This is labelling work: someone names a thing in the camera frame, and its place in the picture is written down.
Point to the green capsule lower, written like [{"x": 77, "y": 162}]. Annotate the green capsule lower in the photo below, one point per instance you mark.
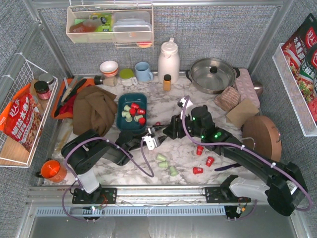
[{"x": 163, "y": 164}]

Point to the round wooden board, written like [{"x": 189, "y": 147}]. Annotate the round wooden board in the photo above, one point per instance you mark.
[{"x": 260, "y": 134}]

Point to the red capsule in basket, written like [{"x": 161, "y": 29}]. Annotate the red capsule in basket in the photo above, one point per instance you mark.
[{"x": 142, "y": 121}]

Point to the white orange bowl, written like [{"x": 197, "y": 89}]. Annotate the white orange bowl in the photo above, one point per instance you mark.
[{"x": 109, "y": 68}]

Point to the white mesh basket right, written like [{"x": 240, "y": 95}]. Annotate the white mesh basket right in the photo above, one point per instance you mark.
[{"x": 302, "y": 112}]

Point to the white thermos jug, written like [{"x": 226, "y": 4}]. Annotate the white thermos jug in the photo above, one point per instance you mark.
[{"x": 169, "y": 61}]

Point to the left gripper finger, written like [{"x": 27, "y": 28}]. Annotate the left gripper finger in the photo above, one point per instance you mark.
[
  {"x": 162, "y": 138},
  {"x": 156, "y": 128}
]

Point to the purple spoon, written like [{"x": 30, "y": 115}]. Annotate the purple spoon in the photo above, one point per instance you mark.
[{"x": 227, "y": 167}]

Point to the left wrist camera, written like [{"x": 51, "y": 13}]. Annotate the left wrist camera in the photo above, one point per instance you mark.
[{"x": 151, "y": 140}]

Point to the red capsule far right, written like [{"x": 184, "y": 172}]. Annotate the red capsule far right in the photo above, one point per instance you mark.
[{"x": 199, "y": 150}]

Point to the red capsule right lower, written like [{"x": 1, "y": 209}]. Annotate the red capsule right lower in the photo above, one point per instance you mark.
[{"x": 197, "y": 170}]

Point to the orange spice bottle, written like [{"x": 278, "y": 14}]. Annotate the orange spice bottle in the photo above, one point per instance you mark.
[{"x": 167, "y": 82}]

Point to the blue mug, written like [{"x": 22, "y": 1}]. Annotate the blue mug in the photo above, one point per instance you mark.
[{"x": 143, "y": 72}]

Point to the pepper grinder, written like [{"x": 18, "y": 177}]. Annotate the pepper grinder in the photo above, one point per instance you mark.
[{"x": 106, "y": 81}]

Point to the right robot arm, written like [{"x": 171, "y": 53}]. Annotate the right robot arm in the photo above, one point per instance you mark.
[{"x": 284, "y": 187}]

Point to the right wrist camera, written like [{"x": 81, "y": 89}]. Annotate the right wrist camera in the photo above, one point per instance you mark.
[{"x": 182, "y": 101}]

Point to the green lid cup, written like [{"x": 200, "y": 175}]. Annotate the green lid cup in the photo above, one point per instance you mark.
[{"x": 127, "y": 77}]

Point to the orange mug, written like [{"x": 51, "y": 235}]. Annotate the orange mug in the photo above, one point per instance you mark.
[{"x": 52, "y": 170}]

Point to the striped pink cloth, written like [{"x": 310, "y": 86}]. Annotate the striped pink cloth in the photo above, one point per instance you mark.
[{"x": 228, "y": 99}]

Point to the red capsule right middle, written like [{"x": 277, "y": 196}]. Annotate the red capsule right middle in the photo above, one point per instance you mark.
[{"x": 209, "y": 161}]

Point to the white handled knife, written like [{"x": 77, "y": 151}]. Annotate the white handled knife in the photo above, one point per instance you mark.
[{"x": 69, "y": 89}]

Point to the red coffee capsule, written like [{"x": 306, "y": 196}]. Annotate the red coffee capsule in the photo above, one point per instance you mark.
[
  {"x": 132, "y": 112},
  {"x": 135, "y": 106}
]

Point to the pink egg tray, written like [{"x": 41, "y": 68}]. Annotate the pink egg tray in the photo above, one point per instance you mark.
[{"x": 243, "y": 84}]

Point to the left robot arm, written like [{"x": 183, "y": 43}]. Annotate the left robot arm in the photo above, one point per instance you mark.
[{"x": 83, "y": 152}]

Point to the silver ladle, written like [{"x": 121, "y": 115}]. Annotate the silver ladle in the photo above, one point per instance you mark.
[{"x": 258, "y": 87}]

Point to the green capsule in basket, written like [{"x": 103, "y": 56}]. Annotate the green capsule in basket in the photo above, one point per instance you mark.
[{"x": 126, "y": 108}]

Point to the green capsule bottom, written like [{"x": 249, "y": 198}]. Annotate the green capsule bottom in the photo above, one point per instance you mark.
[{"x": 173, "y": 171}]

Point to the brown cloth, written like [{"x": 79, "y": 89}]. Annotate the brown cloth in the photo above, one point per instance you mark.
[{"x": 94, "y": 108}]

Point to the red cloth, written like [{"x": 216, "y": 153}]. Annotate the red cloth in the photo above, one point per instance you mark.
[{"x": 66, "y": 111}]

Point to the red capsule number two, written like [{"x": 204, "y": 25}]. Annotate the red capsule number two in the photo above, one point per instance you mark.
[{"x": 141, "y": 112}]

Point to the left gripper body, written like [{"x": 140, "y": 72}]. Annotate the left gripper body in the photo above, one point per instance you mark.
[{"x": 138, "y": 140}]

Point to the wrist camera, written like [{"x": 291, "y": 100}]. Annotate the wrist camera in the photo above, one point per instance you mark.
[
  {"x": 182, "y": 101},
  {"x": 151, "y": 140}
]

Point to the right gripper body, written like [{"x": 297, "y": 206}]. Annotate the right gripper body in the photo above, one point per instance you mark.
[{"x": 176, "y": 126}]

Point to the steel pot with lid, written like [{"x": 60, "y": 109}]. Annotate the steel pot with lid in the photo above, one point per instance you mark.
[{"x": 212, "y": 76}]

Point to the brown paper square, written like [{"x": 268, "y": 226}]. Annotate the brown paper square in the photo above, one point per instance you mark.
[{"x": 243, "y": 111}]

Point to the teal storage basket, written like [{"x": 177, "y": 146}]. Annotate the teal storage basket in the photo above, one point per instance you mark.
[{"x": 124, "y": 120}]

